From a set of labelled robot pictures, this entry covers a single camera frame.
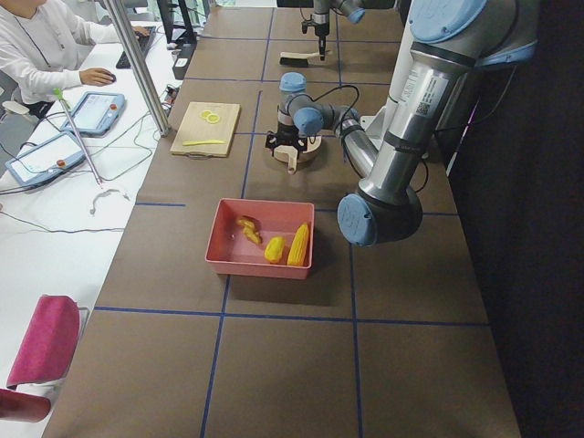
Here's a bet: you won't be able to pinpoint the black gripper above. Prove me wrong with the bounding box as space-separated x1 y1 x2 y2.
276 122 301 147
312 13 329 60

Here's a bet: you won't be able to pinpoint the beige brush black bristles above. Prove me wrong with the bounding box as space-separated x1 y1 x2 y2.
279 52 320 68

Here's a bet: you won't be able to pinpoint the orange ginger toy piece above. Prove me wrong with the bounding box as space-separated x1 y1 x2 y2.
236 216 263 245

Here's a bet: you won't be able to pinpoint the yellow corn cob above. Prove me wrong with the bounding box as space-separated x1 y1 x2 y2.
287 223 310 266

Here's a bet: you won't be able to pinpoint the yellow bell pepper toy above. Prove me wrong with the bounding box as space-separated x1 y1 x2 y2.
264 235 287 265

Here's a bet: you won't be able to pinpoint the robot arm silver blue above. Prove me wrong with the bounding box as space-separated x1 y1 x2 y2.
301 0 399 61
266 1 539 246

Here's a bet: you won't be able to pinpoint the red plastic bin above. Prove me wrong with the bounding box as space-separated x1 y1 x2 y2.
205 198 315 279

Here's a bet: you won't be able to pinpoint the yellow plastic knife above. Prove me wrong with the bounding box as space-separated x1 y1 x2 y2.
182 139 225 147

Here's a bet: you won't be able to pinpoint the yellow lemon slice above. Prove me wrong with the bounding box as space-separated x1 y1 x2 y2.
204 113 221 124
200 110 214 121

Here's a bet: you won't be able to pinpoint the wooden cutting board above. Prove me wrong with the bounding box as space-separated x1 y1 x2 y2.
170 101 241 158

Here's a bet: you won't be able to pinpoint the black keyboard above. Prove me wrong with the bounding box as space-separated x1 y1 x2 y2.
115 26 158 70

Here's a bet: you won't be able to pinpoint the teach pendant far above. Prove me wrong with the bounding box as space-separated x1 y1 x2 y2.
70 91 126 137

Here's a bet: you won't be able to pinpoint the teach pendant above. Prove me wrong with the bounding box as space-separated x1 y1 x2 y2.
70 91 126 137
5 132 85 187

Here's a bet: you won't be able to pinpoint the teach pendant near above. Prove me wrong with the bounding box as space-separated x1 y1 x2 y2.
5 132 85 187

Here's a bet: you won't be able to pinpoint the metal rod green tip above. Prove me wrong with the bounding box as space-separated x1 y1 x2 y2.
53 88 104 189

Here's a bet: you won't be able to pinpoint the person in white sweater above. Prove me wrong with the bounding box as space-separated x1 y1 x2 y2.
0 0 151 120

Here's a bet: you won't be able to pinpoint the magenta chair back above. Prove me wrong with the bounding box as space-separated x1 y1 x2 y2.
6 295 81 390

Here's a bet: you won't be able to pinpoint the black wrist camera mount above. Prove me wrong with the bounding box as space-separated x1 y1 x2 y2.
301 17 315 35
265 130 286 156

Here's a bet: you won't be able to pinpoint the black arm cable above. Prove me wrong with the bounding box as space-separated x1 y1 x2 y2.
309 84 361 138

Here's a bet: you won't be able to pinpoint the white pillar mount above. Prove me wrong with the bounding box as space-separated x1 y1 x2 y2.
360 1 413 150

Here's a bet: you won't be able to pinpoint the white bent bracket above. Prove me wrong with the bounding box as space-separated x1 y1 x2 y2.
89 187 130 215

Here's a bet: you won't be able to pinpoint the aluminium frame post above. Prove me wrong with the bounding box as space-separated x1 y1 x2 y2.
104 0 171 138

